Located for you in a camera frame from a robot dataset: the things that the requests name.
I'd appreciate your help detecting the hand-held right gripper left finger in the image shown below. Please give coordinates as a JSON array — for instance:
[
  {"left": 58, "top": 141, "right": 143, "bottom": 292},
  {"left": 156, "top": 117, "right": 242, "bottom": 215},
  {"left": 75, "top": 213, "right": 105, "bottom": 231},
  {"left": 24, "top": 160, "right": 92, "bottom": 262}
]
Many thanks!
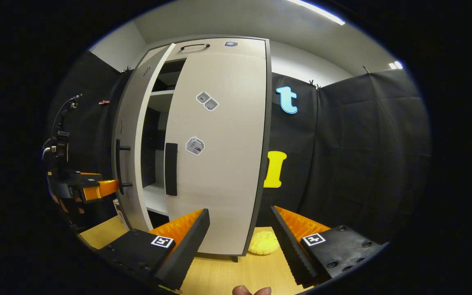
[{"left": 99, "top": 208, "right": 211, "bottom": 290}]

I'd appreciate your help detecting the white cabinet shelf board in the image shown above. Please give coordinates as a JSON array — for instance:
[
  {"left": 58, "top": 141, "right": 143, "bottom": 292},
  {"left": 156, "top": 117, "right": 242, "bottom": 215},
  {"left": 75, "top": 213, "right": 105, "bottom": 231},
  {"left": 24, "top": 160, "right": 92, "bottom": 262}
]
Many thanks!
[
  {"left": 143, "top": 183, "right": 171, "bottom": 216},
  {"left": 149, "top": 90, "right": 174, "bottom": 113}
]

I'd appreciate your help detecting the beige cabinet drawer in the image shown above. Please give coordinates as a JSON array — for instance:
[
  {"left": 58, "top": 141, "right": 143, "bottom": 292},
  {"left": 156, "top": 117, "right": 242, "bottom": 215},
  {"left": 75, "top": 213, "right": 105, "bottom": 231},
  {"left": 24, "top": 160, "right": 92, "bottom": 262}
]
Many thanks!
[{"left": 140, "top": 38, "right": 268, "bottom": 62}]

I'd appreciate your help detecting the long ceiling light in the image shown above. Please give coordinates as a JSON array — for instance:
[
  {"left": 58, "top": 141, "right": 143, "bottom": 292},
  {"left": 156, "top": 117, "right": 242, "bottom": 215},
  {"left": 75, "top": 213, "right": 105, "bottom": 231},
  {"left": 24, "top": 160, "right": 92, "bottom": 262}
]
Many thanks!
[{"left": 285, "top": 0, "right": 346, "bottom": 26}]

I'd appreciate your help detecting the small white printed box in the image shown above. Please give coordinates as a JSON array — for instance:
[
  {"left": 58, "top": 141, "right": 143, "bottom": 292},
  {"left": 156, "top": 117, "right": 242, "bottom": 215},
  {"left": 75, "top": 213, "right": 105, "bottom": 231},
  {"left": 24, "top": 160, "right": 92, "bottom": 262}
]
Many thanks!
[{"left": 113, "top": 200, "right": 130, "bottom": 230}]

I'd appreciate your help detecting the black bar door handle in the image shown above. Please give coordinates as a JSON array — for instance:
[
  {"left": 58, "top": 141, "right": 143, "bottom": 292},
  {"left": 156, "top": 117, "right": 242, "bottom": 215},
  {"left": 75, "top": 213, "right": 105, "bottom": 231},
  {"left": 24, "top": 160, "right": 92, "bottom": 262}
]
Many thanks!
[{"left": 115, "top": 138, "right": 133, "bottom": 195}]

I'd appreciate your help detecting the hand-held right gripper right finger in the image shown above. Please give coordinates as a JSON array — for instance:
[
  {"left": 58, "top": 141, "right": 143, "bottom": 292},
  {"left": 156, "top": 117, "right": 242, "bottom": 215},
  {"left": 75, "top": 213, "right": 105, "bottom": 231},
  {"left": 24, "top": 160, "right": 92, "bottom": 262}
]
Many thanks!
[{"left": 270, "top": 206, "right": 388, "bottom": 287}]

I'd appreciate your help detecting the black cable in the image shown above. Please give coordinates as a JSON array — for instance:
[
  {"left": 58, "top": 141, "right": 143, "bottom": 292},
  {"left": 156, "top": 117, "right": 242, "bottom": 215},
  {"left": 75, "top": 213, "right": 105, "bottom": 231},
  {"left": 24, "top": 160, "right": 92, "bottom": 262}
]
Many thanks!
[{"left": 52, "top": 93, "right": 83, "bottom": 138}]

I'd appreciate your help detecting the cabinet door with bar handle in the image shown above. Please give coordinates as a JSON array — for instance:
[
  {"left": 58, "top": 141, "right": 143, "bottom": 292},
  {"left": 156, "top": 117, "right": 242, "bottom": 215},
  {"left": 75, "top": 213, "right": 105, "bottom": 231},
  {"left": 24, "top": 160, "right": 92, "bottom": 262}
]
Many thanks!
[{"left": 111, "top": 43, "right": 176, "bottom": 232}]

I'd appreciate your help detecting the yellow round sponge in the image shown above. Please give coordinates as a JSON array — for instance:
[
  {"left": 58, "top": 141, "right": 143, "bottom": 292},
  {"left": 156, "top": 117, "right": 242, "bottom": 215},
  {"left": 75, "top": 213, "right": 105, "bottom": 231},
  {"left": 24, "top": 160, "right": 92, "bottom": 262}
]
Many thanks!
[{"left": 247, "top": 231, "right": 280, "bottom": 256}]

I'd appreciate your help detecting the grey white cabinet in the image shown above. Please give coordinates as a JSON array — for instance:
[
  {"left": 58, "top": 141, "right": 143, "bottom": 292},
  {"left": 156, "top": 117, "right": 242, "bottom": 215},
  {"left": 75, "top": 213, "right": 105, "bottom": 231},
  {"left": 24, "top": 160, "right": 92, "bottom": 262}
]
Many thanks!
[{"left": 111, "top": 35, "right": 273, "bottom": 263}]

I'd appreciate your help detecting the black backdrop cloth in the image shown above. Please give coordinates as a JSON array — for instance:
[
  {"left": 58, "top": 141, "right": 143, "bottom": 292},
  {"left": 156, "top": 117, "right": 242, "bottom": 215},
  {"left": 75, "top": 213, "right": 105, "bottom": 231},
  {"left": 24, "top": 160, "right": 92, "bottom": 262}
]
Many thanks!
[{"left": 45, "top": 51, "right": 432, "bottom": 246}]

